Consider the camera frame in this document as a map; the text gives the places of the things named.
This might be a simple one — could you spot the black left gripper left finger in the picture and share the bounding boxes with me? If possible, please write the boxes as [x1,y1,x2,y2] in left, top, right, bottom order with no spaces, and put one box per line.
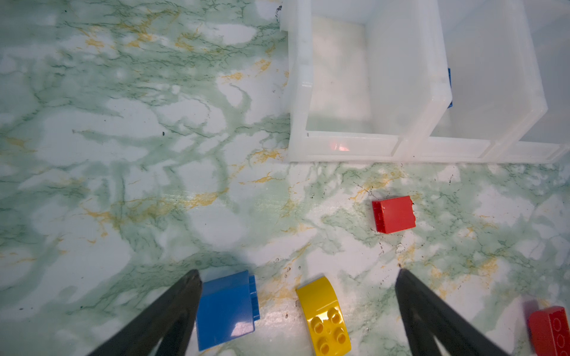
[91,269,203,355]

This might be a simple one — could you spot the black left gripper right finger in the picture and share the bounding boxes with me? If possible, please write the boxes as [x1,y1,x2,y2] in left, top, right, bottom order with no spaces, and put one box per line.
[395,268,506,355]

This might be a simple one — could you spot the blue square brick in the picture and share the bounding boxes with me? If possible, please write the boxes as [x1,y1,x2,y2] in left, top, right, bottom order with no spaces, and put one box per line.
[196,271,261,352]

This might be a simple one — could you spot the long red brick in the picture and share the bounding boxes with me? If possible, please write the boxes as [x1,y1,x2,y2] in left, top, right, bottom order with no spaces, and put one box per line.
[528,306,570,356]

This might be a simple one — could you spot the yellow curved brick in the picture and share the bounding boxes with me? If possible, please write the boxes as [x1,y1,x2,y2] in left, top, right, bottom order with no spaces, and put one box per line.
[296,277,352,356]

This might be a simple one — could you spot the small red square brick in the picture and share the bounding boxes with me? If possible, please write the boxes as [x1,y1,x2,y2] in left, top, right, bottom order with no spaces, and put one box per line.
[372,196,416,234]

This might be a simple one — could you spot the right white plastic bin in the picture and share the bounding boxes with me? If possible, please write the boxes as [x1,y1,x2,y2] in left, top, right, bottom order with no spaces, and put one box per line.
[487,1,569,163]

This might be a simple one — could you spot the white plastic bin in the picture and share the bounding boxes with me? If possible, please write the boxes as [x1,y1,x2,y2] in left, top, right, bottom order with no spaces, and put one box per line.
[412,1,548,163]
[279,1,452,163]
[487,1,569,163]

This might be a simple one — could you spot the middle white plastic bin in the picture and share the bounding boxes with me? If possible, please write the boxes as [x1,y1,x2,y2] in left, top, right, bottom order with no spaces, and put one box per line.
[412,1,548,163]

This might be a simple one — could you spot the left white plastic bin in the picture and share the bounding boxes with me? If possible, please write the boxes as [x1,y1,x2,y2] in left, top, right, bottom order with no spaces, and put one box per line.
[279,1,452,163]

